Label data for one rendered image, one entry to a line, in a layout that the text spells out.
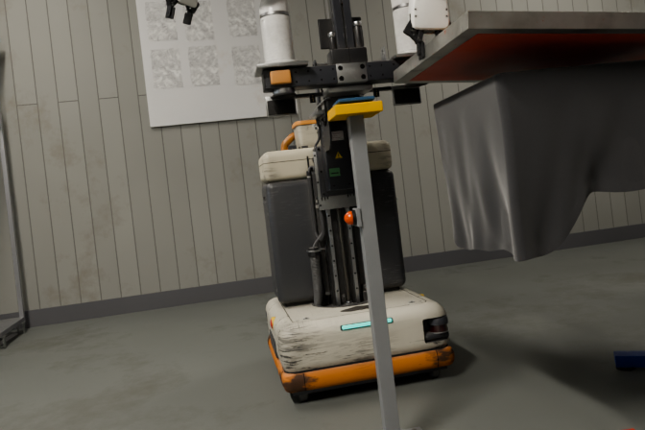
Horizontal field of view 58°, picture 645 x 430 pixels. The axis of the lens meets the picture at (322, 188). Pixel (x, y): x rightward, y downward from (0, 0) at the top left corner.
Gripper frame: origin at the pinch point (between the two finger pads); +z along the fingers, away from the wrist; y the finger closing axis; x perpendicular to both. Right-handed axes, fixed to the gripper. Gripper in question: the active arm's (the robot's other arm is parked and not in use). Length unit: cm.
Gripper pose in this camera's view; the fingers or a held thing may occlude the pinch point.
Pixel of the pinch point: (430, 51)
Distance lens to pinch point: 157.3
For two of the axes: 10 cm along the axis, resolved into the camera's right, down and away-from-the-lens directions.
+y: -9.9, 0.4, -1.4
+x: 1.4, -0.1, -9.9
